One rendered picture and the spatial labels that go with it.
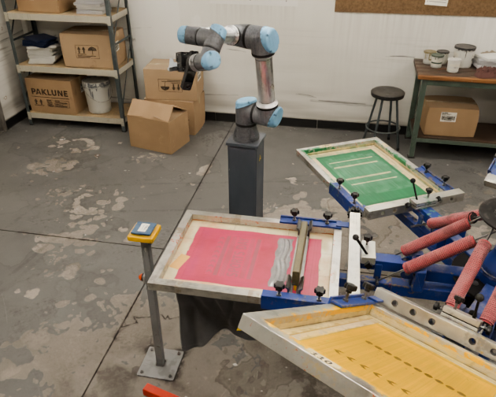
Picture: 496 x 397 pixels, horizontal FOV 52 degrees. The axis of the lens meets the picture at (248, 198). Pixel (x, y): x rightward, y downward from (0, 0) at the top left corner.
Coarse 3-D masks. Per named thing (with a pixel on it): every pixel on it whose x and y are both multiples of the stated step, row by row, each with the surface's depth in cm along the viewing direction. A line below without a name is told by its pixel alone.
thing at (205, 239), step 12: (204, 228) 254; (216, 228) 254; (204, 240) 245; (216, 240) 245; (264, 240) 245; (276, 240) 245; (312, 240) 245; (264, 252) 237; (312, 252) 237; (312, 264) 230
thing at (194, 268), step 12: (192, 252) 237; (204, 252) 237; (192, 264) 230; (204, 264) 230; (264, 264) 230; (180, 276) 222; (192, 276) 222; (204, 276) 222; (216, 276) 222; (228, 276) 222; (264, 276) 222; (312, 276) 222; (264, 288) 216; (312, 288) 216
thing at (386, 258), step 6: (378, 258) 219; (384, 258) 219; (390, 258) 219; (396, 258) 219; (360, 264) 221; (384, 264) 218; (390, 264) 218; (396, 264) 217; (384, 270) 220; (390, 270) 219; (396, 270) 219
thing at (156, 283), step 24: (192, 216) 260; (216, 216) 257; (240, 216) 257; (336, 240) 239; (168, 264) 228; (336, 264) 224; (168, 288) 213; (192, 288) 211; (216, 288) 210; (240, 288) 210; (336, 288) 210
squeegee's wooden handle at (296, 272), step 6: (306, 222) 240; (300, 228) 236; (306, 228) 236; (300, 234) 232; (306, 234) 240; (300, 240) 227; (300, 246) 224; (300, 252) 220; (294, 258) 217; (300, 258) 216; (294, 264) 213; (300, 264) 213; (294, 270) 210; (300, 270) 213; (294, 276) 210; (294, 282) 212
